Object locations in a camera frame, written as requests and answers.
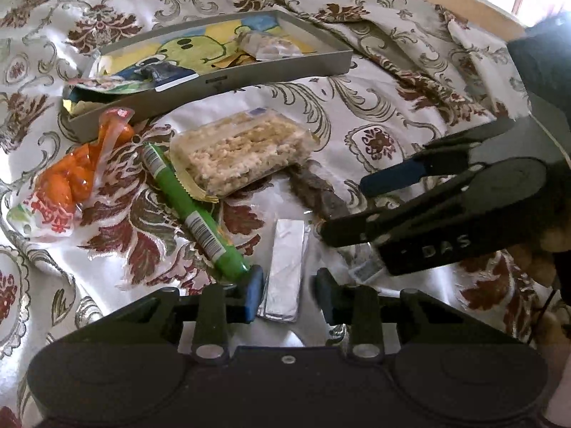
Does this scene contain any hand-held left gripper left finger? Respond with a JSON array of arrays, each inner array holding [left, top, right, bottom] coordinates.
[[147, 265, 265, 363]]

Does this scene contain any silver foil snack packet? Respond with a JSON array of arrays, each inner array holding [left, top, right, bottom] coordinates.
[[258, 218, 309, 322]]

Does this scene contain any dark brown jerky snack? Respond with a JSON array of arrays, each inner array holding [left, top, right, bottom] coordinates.
[[288, 164, 354, 224]]

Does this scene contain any floral printed blanket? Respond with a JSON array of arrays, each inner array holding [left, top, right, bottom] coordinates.
[[0, 0, 571, 411]]

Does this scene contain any grey tray with cartoon picture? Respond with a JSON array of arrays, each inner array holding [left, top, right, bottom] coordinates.
[[62, 9, 354, 144]]

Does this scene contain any orange snack bag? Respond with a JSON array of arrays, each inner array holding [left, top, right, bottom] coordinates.
[[8, 106, 136, 242]]

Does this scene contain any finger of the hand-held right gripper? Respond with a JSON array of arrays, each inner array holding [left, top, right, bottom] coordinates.
[[359, 117, 519, 198], [320, 167, 480, 248]]

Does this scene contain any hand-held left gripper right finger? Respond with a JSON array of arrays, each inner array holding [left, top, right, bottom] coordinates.
[[314, 267, 430, 363]]

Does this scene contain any dark blue snack packet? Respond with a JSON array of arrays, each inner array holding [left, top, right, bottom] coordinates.
[[136, 63, 198, 94]]

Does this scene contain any rice crisp snack packet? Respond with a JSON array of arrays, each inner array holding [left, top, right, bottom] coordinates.
[[238, 30, 305, 62], [168, 108, 314, 202]]

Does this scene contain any small grey printed packet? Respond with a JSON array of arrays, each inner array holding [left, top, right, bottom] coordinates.
[[349, 255, 385, 283]]

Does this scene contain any green snack tube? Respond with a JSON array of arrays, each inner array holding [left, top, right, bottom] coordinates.
[[140, 142, 251, 282]]

